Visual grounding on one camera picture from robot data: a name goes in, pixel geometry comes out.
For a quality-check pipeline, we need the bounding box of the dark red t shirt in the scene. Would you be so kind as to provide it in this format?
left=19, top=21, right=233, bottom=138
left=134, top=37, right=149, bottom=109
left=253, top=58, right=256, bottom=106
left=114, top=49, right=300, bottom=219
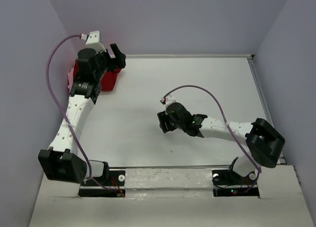
left=73, top=60, right=121, bottom=92

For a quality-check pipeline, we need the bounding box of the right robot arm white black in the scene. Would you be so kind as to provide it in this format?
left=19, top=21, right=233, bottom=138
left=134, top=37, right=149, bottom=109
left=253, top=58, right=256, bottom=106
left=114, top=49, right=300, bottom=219
left=158, top=102, right=285, bottom=185

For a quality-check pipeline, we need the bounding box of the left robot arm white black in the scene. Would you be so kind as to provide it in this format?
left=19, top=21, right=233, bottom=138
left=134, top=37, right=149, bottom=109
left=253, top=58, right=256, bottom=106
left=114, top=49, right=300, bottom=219
left=38, top=43, right=126, bottom=184

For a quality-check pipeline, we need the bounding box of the pink folded t shirt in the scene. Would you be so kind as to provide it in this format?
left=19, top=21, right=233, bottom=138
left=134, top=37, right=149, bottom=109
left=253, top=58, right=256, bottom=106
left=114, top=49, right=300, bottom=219
left=67, top=68, right=74, bottom=89

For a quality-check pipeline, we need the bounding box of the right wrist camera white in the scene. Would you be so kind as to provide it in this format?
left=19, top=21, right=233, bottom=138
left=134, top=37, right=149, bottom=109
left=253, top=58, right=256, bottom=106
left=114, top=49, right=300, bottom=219
left=160, top=95, right=176, bottom=108

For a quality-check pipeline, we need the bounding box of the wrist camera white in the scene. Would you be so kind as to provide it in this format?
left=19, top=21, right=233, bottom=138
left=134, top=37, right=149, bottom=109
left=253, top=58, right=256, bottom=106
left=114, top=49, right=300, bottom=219
left=160, top=95, right=176, bottom=108
left=80, top=31, right=106, bottom=53

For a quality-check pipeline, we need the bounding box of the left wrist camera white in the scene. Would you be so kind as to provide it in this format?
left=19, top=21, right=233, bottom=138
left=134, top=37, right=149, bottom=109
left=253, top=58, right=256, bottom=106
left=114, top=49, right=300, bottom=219
left=80, top=31, right=106, bottom=53

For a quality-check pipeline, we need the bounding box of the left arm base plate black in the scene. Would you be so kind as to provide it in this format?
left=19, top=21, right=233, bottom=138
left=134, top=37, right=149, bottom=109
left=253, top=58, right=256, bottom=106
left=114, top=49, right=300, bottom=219
left=78, top=169, right=125, bottom=198

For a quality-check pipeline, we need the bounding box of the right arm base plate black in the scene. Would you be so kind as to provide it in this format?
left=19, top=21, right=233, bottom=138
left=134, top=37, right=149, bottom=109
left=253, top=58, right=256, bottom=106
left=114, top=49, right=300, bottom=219
left=212, top=169, right=259, bottom=197

